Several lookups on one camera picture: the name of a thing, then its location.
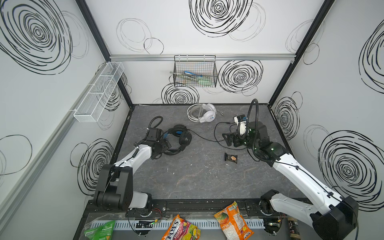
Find black headset cable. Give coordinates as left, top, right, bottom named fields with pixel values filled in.
left=187, top=121, right=241, bottom=151

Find black blue gaming headset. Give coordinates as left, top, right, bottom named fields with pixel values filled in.
left=162, top=125, right=192, bottom=156

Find white gaming headset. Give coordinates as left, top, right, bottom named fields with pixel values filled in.
left=187, top=104, right=224, bottom=123

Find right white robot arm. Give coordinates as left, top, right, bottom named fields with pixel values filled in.
left=223, top=99, right=359, bottom=240

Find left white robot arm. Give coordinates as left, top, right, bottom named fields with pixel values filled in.
left=93, top=116, right=170, bottom=215

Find small dark snack packet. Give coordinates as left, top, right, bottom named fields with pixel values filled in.
left=224, top=153, right=238, bottom=164

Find green items in basket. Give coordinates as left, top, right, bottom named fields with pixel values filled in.
left=173, top=71, right=214, bottom=87

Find Fox's candy bag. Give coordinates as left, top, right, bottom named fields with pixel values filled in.
left=162, top=215, right=201, bottom=240

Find orange snack bag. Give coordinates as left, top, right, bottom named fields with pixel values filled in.
left=214, top=202, right=254, bottom=240

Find green snack bag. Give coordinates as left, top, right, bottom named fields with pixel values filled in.
left=84, top=221, right=116, bottom=240

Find dark can at base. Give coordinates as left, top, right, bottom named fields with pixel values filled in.
left=288, top=217, right=301, bottom=240

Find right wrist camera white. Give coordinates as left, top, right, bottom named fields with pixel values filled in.
left=234, top=115, right=248, bottom=139

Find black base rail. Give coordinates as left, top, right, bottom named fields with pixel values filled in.
left=83, top=199, right=266, bottom=219

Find black wire wall basket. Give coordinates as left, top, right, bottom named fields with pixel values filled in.
left=171, top=60, right=218, bottom=88

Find clear plastic wall shelf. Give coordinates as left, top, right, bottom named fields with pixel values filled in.
left=74, top=62, right=125, bottom=123

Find white slotted cable duct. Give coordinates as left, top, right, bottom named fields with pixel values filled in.
left=89, top=218, right=266, bottom=231

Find aluminium wall rail back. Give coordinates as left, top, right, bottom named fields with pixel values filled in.
left=110, top=54, right=296, bottom=62

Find aluminium wall rail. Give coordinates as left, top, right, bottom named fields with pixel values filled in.
left=110, top=54, right=296, bottom=62
left=1, top=76, right=97, bottom=231

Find black corner frame post right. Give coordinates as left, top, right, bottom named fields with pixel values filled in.
left=268, top=0, right=335, bottom=107

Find black corner frame post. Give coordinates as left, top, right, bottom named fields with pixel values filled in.
left=76, top=0, right=135, bottom=110
left=268, top=0, right=335, bottom=107

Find aluminium wall rail left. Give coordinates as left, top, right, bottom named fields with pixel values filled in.
left=1, top=76, right=97, bottom=231

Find black corner frame post left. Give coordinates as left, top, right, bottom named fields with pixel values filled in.
left=76, top=0, right=135, bottom=110

